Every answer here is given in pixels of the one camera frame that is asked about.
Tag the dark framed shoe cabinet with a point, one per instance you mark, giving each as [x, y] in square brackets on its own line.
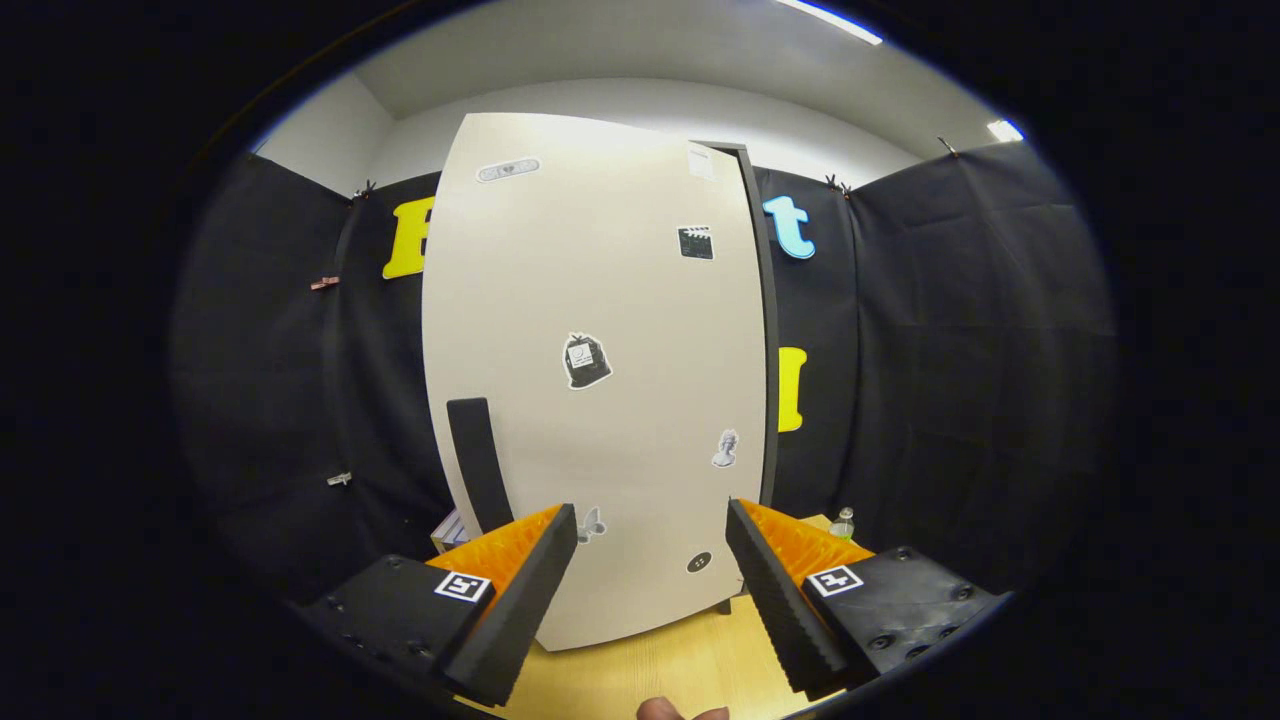
[771, 350]

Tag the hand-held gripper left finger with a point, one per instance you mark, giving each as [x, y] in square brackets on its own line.
[525, 600]

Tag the long ceiling light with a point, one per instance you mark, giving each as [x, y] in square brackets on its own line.
[830, 20]

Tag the blue book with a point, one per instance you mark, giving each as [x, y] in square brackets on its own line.
[460, 530]

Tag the black cloth clip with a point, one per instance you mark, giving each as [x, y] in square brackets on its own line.
[365, 188]
[835, 184]
[947, 148]

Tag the green drink bottle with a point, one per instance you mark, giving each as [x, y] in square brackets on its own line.
[843, 525]

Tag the small ceiling light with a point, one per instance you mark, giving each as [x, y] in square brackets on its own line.
[1006, 130]

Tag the beige shoe cabinet door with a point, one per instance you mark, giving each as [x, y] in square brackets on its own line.
[600, 300]

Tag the black backdrop cloth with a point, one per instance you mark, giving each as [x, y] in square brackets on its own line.
[950, 350]

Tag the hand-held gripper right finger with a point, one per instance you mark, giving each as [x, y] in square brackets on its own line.
[780, 610]

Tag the white book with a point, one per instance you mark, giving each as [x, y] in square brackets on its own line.
[441, 532]

